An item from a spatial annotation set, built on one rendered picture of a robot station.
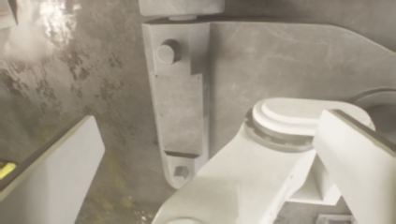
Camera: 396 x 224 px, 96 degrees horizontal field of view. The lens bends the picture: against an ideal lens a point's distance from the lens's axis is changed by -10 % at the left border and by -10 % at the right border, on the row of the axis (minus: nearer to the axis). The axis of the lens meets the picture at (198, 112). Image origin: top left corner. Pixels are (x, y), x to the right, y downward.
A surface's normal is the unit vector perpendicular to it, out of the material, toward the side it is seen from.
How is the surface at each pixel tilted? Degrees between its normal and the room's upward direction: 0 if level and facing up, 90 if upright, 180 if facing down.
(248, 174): 90
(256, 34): 0
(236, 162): 90
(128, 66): 0
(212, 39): 0
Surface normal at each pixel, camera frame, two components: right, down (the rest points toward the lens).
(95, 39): -0.18, 0.51
